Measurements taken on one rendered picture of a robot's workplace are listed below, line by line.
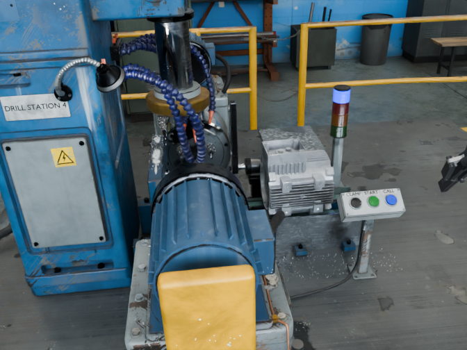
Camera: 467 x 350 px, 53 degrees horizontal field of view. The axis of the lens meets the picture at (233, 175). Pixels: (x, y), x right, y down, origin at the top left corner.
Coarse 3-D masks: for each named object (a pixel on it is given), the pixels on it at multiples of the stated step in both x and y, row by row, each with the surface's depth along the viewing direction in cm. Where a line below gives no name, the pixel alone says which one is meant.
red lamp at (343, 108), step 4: (336, 104) 168; (340, 104) 167; (344, 104) 167; (348, 104) 169; (332, 108) 171; (336, 108) 169; (340, 108) 168; (344, 108) 168; (348, 108) 170; (332, 112) 171; (336, 112) 170; (340, 112) 169; (344, 112) 169
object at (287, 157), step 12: (264, 144) 145; (276, 144) 147; (288, 144) 147; (300, 144) 144; (264, 156) 143; (276, 156) 138; (288, 156) 138; (300, 156) 139; (276, 168) 140; (288, 168) 140; (300, 168) 141
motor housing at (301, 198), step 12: (312, 156) 144; (324, 156) 144; (264, 168) 153; (312, 168) 142; (324, 168) 143; (264, 180) 155; (276, 180) 140; (300, 180) 140; (312, 180) 140; (264, 192) 155; (276, 192) 140; (288, 192) 140; (300, 192) 141; (312, 192) 141; (324, 192) 141; (264, 204) 152; (276, 204) 141; (300, 204) 142; (312, 204) 144
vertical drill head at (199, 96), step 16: (160, 32) 119; (176, 32) 118; (160, 48) 121; (176, 48) 120; (160, 64) 124; (176, 64) 122; (176, 80) 124; (160, 96) 126; (192, 96) 126; (208, 96) 129; (160, 112) 125
